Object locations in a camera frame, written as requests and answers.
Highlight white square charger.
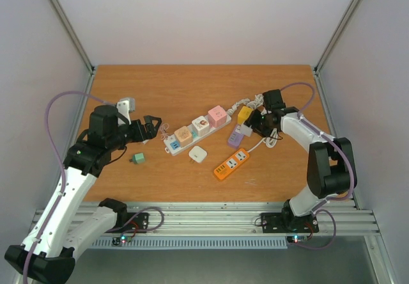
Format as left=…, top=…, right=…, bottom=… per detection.
left=240, top=123, right=253, bottom=137

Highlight yellow cube socket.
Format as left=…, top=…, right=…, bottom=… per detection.
left=237, top=106, right=253, bottom=125

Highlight white power strip pastel sockets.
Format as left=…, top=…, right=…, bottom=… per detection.
left=163, top=115, right=231, bottom=156

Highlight green small charger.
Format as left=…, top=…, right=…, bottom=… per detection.
left=129, top=153, right=146, bottom=164

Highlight beige cube socket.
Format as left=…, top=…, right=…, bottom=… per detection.
left=174, top=126, right=193, bottom=147

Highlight pink cube socket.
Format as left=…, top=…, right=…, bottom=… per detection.
left=208, top=106, right=227, bottom=128

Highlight white cube socket adapter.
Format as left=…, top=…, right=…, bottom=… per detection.
left=192, top=116, right=210, bottom=137

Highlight white charger with pink cable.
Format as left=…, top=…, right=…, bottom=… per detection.
left=159, top=123, right=169, bottom=141

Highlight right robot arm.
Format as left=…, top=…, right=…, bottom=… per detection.
left=245, top=90, right=357, bottom=233

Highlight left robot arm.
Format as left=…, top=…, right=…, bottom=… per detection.
left=4, top=105, right=162, bottom=283

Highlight purple power strip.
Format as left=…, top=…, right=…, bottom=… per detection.
left=228, top=124, right=245, bottom=149

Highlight orange power strip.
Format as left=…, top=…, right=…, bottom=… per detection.
left=213, top=148, right=250, bottom=181

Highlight left small circuit board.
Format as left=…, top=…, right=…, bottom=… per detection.
left=111, top=236, right=133, bottom=246

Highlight small circuit board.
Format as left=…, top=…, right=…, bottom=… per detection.
left=111, top=236, right=133, bottom=246
left=286, top=235, right=312, bottom=244

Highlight right small circuit board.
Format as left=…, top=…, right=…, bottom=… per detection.
left=286, top=235, right=312, bottom=244

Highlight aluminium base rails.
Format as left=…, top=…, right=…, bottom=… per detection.
left=28, top=200, right=381, bottom=237

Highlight white coiled power cable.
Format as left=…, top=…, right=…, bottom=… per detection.
left=226, top=93, right=281, bottom=152

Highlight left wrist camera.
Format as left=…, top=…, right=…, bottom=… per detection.
left=116, top=97, right=135, bottom=125

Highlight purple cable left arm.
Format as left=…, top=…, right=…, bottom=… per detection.
left=22, top=90, right=111, bottom=284

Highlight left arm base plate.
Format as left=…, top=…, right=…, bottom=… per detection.
left=107, top=212, right=150, bottom=233

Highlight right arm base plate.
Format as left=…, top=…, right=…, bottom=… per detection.
left=254, top=212, right=320, bottom=234

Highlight grey slotted cable duct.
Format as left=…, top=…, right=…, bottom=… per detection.
left=90, top=236, right=288, bottom=251

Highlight aluminium frame post right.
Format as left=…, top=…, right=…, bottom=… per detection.
left=313, top=0, right=376, bottom=75

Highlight aluminium frame post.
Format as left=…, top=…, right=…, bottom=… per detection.
left=34, top=0, right=96, bottom=75
left=313, top=0, right=376, bottom=75

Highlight aluminium frame post left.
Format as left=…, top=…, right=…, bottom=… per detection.
left=34, top=0, right=96, bottom=75

